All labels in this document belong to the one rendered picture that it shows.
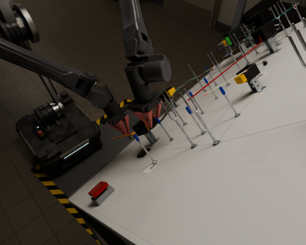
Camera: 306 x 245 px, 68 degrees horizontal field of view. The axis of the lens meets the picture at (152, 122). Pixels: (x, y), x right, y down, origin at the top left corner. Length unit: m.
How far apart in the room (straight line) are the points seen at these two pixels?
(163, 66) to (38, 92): 2.37
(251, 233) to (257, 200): 0.05
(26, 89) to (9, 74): 0.42
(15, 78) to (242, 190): 3.04
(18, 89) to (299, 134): 2.87
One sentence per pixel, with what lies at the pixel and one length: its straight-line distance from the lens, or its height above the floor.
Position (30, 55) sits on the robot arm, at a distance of 0.77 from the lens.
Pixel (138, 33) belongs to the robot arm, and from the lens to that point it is 0.67.
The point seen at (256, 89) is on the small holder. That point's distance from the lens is 0.68.
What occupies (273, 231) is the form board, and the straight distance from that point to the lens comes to 0.30.
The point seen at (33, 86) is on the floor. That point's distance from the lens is 2.99.
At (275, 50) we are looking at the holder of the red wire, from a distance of 1.00.
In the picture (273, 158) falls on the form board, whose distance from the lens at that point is 0.39.
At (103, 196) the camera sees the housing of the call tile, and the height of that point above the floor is 1.11.
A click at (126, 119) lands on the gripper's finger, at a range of 0.84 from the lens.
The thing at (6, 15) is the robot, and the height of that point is 1.22.
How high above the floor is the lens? 1.70
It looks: 49 degrees down
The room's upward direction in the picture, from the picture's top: straight up
